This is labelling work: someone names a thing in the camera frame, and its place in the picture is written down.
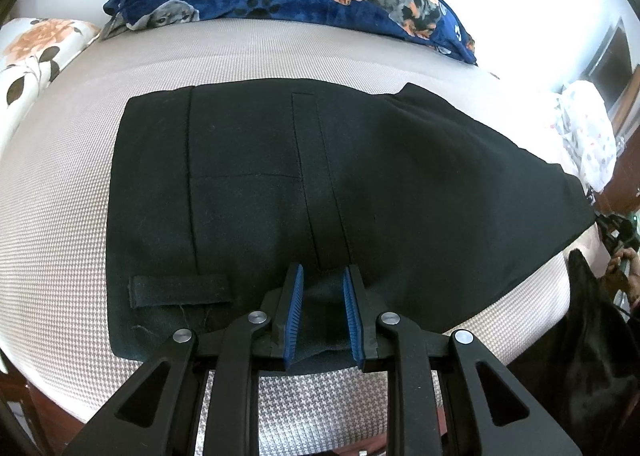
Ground person's right hand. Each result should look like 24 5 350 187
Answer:
606 246 640 309

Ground white dotted cloth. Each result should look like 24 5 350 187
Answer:
552 80 618 194

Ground brown wooden bed frame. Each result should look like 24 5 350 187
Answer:
22 376 91 456

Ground dark framed panel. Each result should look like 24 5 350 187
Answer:
585 18 640 112

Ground dark cloth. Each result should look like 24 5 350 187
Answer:
510 248 640 456

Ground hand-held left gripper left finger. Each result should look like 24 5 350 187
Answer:
62 263 306 456

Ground black pants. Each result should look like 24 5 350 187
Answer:
106 77 598 372

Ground white floral pillow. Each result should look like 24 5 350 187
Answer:
0 17 103 137

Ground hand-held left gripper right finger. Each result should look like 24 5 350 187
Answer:
342 264 583 456

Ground beige houndstooth bed cover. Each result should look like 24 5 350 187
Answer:
0 16 601 456

